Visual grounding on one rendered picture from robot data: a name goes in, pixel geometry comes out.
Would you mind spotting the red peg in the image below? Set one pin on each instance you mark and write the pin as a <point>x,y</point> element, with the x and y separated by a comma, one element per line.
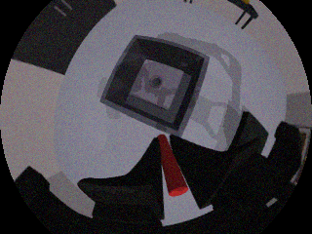
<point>173,176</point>

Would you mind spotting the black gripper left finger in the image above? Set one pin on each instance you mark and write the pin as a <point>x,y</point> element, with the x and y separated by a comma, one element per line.
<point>142,185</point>

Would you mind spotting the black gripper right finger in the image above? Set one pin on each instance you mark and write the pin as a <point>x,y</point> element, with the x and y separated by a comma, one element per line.
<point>204,169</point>

